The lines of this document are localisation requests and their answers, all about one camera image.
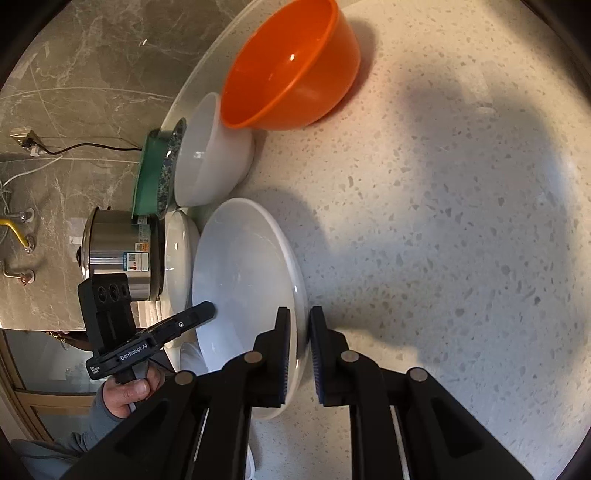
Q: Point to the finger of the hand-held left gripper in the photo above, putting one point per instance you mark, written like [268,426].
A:
[189,319]

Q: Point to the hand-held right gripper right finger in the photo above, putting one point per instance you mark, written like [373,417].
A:
[317,360]

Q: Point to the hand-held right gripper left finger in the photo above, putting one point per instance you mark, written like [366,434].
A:
[284,360]

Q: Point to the small white plate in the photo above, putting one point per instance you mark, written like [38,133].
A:
[178,258]

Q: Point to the large white plate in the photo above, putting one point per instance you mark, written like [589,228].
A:
[240,277]

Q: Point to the green plastic bowl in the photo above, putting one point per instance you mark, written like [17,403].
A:
[147,180]

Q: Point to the white bowl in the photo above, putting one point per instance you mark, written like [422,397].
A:
[203,152]

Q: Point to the orange plastic bowl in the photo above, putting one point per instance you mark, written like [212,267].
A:
[286,69]

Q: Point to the person's left forearm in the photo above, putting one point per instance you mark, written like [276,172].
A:
[60,447]

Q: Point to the person's left hand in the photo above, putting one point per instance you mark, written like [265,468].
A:
[127,394]

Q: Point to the stainless steel pot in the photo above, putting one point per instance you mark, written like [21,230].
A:
[115,258]

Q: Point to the glass cabinet door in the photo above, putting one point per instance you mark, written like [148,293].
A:
[41,369]

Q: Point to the metal pipe fitting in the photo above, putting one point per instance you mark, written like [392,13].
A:
[27,215]
[24,276]

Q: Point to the yellow pipe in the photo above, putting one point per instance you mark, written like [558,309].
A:
[16,230]

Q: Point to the wall socket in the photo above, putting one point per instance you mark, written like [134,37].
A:
[22,137]

